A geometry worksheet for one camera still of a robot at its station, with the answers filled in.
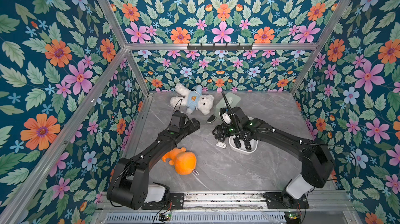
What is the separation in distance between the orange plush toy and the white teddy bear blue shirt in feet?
1.04

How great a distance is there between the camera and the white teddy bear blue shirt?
1.06 m

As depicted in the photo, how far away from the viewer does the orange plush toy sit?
79 centimetres
